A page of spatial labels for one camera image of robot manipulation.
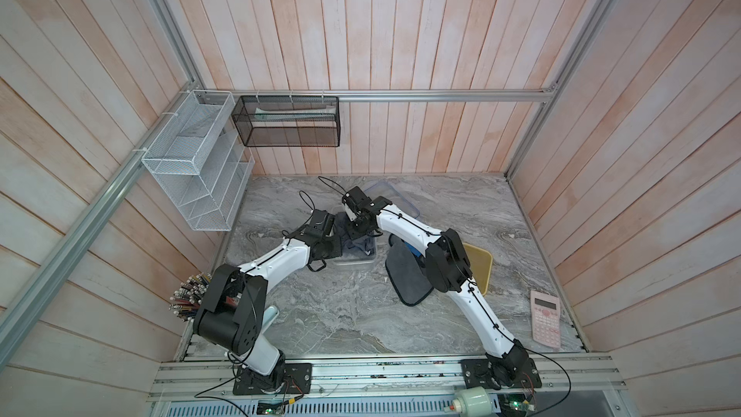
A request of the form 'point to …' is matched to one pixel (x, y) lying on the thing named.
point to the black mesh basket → (288, 121)
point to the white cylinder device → (474, 403)
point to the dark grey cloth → (366, 244)
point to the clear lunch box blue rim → (354, 250)
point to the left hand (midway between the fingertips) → (336, 251)
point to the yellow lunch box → (480, 264)
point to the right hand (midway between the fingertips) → (351, 231)
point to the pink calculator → (545, 315)
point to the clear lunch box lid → (390, 193)
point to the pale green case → (269, 316)
